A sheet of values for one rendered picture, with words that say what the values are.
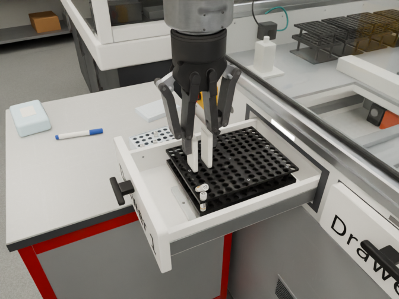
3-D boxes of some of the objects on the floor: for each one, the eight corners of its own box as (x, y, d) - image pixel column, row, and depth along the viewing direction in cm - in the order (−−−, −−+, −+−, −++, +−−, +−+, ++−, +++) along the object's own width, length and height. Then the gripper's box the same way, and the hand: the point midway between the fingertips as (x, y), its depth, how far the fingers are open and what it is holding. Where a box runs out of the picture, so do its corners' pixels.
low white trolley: (82, 382, 114) (5, 244, 69) (60, 247, 159) (5, 109, 114) (228, 311, 134) (244, 168, 89) (173, 209, 179) (163, 79, 134)
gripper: (153, 43, 38) (166, 191, 53) (262, 25, 43) (247, 165, 58) (135, 25, 44) (151, 164, 58) (234, 12, 49) (227, 143, 63)
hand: (199, 149), depth 56 cm, fingers closed
